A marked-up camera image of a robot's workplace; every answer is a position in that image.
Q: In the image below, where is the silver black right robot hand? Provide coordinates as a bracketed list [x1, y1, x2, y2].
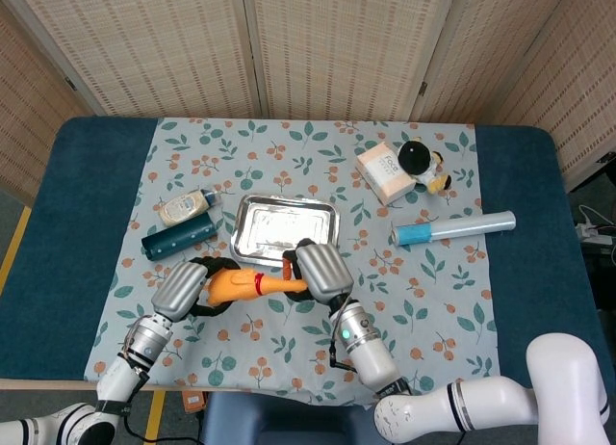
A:
[281, 239, 355, 304]

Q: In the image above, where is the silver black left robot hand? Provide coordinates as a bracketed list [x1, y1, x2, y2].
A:
[151, 255, 241, 324]

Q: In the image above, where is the orange rubber toy chicken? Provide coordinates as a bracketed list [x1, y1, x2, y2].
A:
[206, 254, 309, 306]

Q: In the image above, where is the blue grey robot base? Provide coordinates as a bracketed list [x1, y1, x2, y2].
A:
[199, 391, 381, 445]

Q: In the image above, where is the stainless steel tray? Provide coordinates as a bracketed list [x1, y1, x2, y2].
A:
[229, 194, 341, 273]

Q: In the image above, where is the small cream bottle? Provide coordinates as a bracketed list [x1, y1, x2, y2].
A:
[157, 188, 221, 226]

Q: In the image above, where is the floral tablecloth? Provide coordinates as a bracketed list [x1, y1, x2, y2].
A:
[84, 117, 501, 407]

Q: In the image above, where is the black white plush toy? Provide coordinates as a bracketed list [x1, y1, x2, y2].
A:
[397, 136, 453, 195]

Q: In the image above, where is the dark teal cylindrical case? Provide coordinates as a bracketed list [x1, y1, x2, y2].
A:
[141, 211, 216, 262]

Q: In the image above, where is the orange device under table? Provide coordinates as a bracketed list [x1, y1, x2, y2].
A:
[182, 391, 208, 413]

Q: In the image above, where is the pink soap box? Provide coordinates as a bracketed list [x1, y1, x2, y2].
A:
[355, 141, 418, 207]

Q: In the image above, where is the dark teal table cover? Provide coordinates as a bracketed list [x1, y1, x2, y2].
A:
[0, 116, 616, 393]

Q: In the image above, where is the clear wrap roll blue label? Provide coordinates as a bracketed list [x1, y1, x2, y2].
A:
[391, 211, 518, 248]

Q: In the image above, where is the woven folding screen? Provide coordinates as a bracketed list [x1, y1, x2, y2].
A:
[0, 0, 616, 205]

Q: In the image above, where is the white power strip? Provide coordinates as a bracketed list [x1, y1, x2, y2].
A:
[576, 222, 615, 247]

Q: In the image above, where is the black box on floor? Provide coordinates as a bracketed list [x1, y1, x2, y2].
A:
[579, 242, 616, 311]

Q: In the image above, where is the black cable on floor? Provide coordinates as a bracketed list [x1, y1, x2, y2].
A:
[122, 406, 203, 445]

